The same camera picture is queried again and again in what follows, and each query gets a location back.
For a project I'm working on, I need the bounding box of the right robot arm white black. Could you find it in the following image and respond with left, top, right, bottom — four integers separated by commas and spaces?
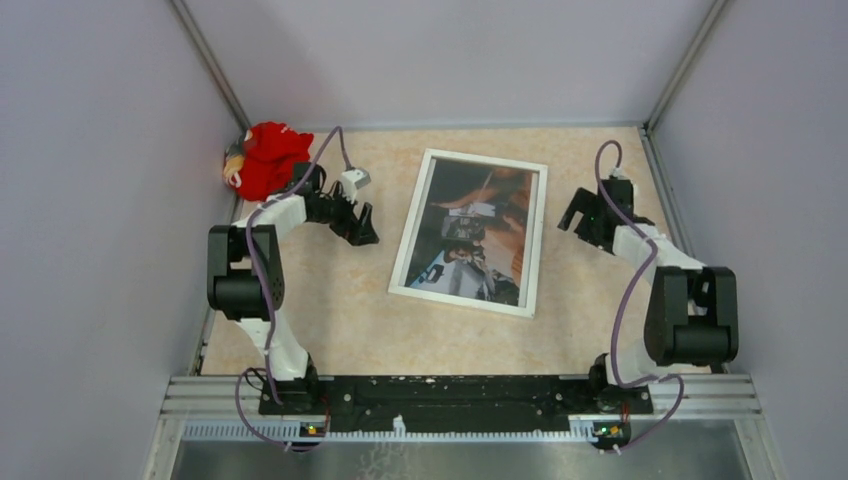
558, 176, 740, 412

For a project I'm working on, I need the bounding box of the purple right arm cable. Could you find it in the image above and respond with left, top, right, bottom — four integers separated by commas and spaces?
592, 139, 685, 456

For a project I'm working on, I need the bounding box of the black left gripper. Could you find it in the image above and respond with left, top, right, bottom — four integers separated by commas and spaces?
309, 181, 377, 245

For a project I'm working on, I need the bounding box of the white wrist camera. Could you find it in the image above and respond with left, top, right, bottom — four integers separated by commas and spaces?
339, 168, 371, 202
606, 168, 631, 183

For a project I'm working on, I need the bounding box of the printed photo with white border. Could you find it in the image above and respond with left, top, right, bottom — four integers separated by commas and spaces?
401, 157, 537, 308

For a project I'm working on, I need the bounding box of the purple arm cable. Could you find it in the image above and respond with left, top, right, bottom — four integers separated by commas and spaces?
592, 139, 685, 456
234, 126, 356, 454

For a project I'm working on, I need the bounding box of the aluminium front rail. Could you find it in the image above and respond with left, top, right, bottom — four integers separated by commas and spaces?
160, 374, 762, 445

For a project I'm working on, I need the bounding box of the red crumpled cloth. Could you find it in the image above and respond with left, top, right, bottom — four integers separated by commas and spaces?
222, 121, 314, 202

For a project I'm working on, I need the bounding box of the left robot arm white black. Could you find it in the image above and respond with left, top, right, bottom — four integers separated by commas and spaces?
206, 163, 379, 414

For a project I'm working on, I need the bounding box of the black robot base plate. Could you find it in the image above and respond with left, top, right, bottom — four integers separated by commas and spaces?
258, 375, 653, 433

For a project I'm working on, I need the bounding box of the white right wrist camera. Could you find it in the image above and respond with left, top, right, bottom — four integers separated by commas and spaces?
606, 168, 631, 183

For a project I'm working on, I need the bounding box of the white wooden picture frame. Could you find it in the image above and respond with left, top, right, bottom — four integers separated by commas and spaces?
389, 149, 548, 319

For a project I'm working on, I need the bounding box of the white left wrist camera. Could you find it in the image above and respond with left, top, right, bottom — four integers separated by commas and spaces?
339, 168, 371, 202

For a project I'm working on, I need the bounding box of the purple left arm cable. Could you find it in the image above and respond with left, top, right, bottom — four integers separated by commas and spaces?
234, 126, 356, 454

